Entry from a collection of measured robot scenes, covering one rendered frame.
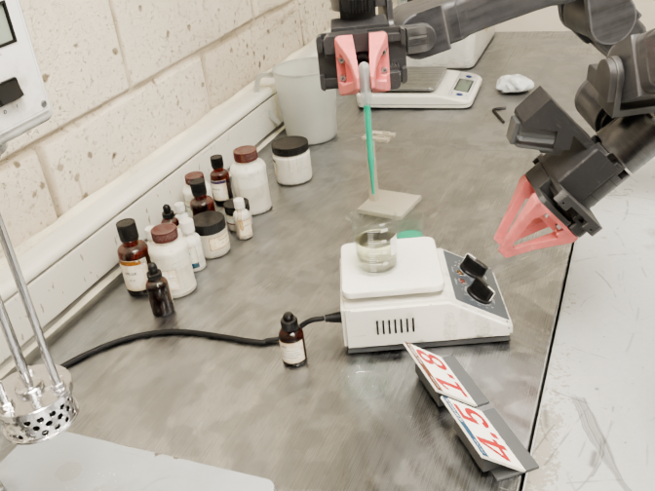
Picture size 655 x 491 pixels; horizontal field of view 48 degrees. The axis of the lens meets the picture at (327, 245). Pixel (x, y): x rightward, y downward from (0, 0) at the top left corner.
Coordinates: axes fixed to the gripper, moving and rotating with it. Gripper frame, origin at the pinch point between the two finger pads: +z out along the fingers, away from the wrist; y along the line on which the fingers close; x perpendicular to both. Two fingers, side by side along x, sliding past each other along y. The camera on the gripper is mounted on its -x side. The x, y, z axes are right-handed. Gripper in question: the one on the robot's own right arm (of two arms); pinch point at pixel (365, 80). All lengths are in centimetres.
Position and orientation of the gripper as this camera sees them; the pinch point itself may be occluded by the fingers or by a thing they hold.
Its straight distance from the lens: 80.8
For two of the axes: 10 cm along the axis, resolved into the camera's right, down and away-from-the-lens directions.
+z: 0.0, 4.9, -8.7
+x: 1.0, 8.7, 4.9
